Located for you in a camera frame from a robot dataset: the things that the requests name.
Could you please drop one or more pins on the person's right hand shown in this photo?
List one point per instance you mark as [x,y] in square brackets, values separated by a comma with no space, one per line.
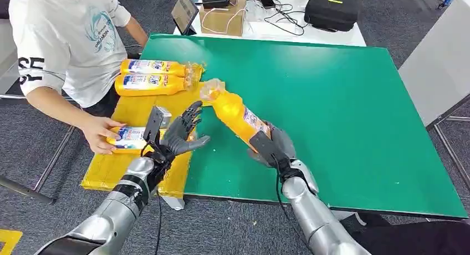
[97,134]

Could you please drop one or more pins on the brown cardboard box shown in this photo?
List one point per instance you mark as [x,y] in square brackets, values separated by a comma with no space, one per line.
[218,24]

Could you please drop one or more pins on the green table mat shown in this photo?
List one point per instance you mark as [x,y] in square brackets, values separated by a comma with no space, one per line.
[349,117]

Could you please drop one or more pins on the orange drink bottle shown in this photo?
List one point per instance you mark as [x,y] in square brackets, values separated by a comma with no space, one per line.
[147,85]
[128,137]
[229,112]
[150,66]

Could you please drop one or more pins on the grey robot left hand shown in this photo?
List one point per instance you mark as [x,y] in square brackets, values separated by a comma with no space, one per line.
[178,135]

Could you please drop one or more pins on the person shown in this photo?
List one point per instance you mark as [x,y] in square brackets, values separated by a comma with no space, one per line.
[69,44]

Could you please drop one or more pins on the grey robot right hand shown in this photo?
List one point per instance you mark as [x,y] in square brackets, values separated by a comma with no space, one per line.
[284,147]

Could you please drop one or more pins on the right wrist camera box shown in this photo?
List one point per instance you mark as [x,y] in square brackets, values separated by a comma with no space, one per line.
[264,147]

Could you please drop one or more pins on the small black phone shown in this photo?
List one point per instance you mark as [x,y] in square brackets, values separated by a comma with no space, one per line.
[267,1]

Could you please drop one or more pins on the black tablet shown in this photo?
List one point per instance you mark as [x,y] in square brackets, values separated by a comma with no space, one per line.
[183,12]

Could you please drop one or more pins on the robot's black leg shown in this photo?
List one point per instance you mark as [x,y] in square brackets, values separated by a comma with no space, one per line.
[411,238]

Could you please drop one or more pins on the grey side table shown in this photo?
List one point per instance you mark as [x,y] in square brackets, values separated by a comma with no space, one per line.
[437,62]

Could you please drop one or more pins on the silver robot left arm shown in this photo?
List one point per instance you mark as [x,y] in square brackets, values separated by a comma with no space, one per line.
[110,216]

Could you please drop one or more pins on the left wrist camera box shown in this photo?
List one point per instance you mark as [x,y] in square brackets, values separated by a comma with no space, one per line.
[154,125]

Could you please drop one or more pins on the metal floor frame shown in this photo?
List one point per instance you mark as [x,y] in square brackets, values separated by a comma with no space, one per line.
[449,150]
[55,154]

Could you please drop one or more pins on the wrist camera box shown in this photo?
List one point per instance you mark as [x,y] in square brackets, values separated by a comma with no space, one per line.
[154,125]
[264,147]

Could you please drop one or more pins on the black carry case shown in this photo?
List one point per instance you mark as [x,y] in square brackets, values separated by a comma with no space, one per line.
[332,11]

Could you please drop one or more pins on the yellow plastic sheet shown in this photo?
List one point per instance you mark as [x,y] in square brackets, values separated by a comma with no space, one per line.
[110,169]

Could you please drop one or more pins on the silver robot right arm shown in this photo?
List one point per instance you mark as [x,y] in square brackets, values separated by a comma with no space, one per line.
[315,216]

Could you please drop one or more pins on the black case with yellow label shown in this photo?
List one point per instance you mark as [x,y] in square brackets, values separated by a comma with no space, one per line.
[3,3]

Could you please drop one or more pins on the grey metal bench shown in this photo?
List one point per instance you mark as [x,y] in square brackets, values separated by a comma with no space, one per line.
[7,55]

